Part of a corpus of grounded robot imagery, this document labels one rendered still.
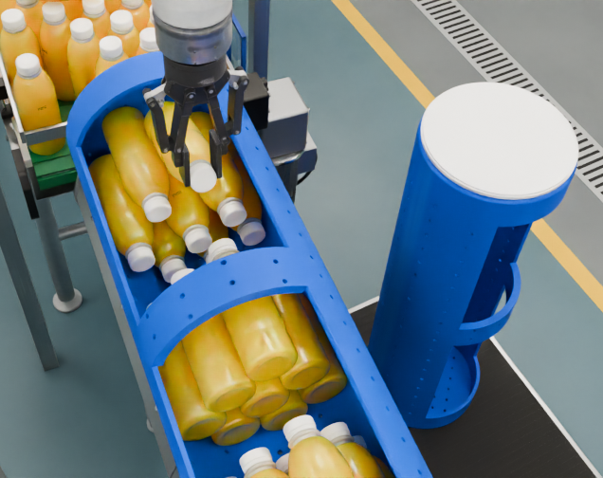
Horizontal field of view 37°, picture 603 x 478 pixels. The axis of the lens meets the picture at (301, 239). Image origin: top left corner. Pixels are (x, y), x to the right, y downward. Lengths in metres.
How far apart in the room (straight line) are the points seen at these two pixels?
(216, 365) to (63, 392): 1.35
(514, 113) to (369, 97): 1.53
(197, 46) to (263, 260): 0.29
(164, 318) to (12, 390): 1.39
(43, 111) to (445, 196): 0.72
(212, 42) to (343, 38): 2.35
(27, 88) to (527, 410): 1.43
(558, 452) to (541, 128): 0.95
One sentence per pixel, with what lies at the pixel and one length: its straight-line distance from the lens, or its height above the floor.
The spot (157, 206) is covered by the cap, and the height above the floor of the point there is 1.13.
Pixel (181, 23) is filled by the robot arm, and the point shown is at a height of 1.51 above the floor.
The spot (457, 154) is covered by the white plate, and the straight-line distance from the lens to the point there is 1.56.
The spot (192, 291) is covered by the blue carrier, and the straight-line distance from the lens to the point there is 1.12.
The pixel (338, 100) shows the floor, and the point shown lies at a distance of 3.12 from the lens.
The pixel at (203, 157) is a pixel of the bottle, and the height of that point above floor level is 1.22.
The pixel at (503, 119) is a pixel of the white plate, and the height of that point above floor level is 1.04.
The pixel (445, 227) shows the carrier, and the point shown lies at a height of 0.92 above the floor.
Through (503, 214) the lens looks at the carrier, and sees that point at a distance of 1.55.
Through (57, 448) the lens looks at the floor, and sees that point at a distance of 2.40.
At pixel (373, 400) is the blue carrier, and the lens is 1.07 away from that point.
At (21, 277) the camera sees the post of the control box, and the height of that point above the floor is 0.43.
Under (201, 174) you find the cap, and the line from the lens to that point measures 1.23.
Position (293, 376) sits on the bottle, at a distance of 1.18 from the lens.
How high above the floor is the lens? 2.15
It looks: 53 degrees down
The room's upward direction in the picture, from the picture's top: 5 degrees clockwise
